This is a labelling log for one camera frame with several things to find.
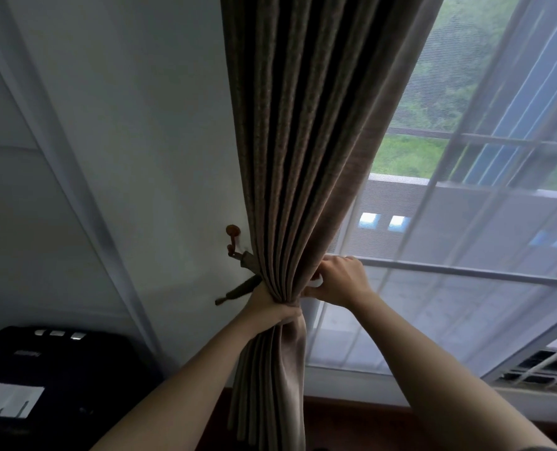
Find person's left hand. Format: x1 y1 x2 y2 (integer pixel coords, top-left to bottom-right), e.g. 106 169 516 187
238 283 304 342

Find person's right hand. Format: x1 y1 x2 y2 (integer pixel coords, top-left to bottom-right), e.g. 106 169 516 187
304 256 377 309

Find brown pleated curtain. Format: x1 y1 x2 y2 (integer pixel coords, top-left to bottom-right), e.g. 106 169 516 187
220 0 447 451

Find person's right forearm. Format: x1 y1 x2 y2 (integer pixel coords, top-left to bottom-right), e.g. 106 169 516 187
351 293 557 451

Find person's left forearm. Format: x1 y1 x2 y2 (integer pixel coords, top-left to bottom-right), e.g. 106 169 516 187
90 319 272 451

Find brown curtain tieback band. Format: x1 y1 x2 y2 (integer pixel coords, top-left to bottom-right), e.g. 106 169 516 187
214 249 263 307

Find brown wooden tieback hook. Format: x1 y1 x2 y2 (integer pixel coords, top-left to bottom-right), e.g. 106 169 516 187
225 224 244 259

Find sheer white curtain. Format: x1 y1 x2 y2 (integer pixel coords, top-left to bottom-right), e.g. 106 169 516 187
304 0 557 386

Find black printer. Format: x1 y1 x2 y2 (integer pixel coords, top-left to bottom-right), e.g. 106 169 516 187
0 326 159 451

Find air conditioner grille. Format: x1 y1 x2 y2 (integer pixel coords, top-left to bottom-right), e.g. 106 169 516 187
494 348 557 391

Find white paper sheet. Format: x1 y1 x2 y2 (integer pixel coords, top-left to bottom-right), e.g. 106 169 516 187
0 380 45 419

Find white window frame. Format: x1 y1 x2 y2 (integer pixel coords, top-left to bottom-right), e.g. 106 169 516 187
304 0 557 425

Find grey balcony wall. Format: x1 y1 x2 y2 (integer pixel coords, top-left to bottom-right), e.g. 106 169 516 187
342 174 557 280

